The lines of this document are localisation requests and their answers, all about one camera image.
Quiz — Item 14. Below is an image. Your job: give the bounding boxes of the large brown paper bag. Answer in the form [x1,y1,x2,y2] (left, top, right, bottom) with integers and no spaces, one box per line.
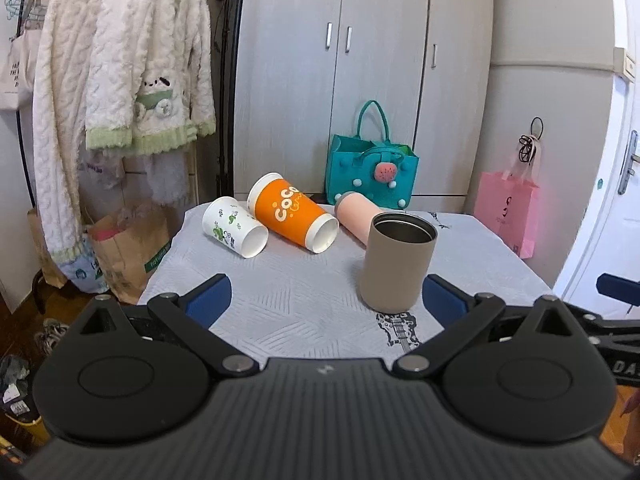
[87,204,174,305]

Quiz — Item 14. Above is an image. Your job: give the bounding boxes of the tan metal-lined cup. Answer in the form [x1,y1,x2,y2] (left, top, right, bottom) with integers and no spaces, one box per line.
[358,211,439,313]

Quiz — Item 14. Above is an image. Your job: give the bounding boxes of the white tote bag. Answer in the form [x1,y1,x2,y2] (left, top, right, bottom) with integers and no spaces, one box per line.
[0,0,47,112]

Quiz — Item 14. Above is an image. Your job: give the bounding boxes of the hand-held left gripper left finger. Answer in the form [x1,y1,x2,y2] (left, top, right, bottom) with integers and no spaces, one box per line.
[65,273,261,378]

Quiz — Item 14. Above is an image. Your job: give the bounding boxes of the narrow brown paper bag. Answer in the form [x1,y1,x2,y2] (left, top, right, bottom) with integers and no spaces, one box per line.
[26,207,67,289]

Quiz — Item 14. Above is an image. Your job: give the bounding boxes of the black hair ties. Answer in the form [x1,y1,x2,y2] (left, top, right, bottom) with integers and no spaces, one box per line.
[517,117,545,164]

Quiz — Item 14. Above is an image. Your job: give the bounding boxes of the clear plastic bag blue print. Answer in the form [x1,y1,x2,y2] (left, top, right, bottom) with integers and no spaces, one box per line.
[59,234,110,294]

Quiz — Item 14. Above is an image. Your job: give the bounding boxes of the wall switch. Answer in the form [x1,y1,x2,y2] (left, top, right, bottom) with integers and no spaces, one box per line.
[612,47,637,81]

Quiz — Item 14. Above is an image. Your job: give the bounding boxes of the white fluffy robe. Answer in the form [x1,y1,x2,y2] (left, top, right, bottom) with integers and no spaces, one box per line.
[31,0,127,267]

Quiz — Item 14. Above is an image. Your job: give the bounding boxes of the white patterned tablecloth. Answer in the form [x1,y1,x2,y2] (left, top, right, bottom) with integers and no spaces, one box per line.
[137,202,554,362]

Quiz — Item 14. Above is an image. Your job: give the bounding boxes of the grey wardrobe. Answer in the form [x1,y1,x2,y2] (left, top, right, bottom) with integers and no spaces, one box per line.
[232,0,497,202]

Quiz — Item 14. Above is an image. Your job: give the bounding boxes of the teal felt handbag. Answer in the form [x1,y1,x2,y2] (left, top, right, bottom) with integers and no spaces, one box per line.
[325,99,420,211]

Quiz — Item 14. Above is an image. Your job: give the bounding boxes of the sneaker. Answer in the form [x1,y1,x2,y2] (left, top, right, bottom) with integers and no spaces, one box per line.
[33,318,71,357]

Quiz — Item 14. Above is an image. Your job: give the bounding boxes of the white cup with green print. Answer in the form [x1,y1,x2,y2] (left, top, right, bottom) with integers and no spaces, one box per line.
[201,196,270,259]

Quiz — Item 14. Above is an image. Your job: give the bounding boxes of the black metal stand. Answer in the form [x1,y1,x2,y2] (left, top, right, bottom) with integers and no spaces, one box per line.
[213,0,247,202]

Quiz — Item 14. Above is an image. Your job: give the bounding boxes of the yellow container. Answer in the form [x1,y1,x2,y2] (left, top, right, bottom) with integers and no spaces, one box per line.
[0,409,49,450]

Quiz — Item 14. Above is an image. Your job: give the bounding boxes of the pink cup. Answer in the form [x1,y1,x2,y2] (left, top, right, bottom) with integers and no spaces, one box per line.
[333,192,385,251]

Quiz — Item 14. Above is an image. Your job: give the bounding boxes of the white door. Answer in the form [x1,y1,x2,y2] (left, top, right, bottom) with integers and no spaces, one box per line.
[551,0,640,307]

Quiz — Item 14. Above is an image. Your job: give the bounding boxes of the pink shopping bag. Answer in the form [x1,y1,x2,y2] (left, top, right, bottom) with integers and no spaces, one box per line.
[473,169,542,260]

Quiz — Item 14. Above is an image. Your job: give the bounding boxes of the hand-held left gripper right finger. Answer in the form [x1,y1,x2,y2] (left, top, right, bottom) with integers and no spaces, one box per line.
[392,273,592,378]

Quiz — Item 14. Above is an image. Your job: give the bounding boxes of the grey fuzzy garment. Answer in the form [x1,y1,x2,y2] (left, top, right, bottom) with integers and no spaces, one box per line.
[144,151,190,207]

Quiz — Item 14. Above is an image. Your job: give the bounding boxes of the orange paper cup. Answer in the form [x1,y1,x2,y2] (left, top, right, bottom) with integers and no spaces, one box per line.
[247,172,341,255]

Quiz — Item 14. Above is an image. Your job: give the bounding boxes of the silver door handle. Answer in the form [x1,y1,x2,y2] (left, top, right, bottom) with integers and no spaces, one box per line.
[617,130,640,196]

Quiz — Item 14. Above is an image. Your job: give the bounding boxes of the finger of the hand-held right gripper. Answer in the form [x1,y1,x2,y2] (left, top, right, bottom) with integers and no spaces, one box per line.
[564,301,640,350]
[596,273,640,306]

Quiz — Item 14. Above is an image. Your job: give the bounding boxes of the white fluffy cardigan green trim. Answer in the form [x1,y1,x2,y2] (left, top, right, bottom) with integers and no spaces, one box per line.
[84,0,217,157]

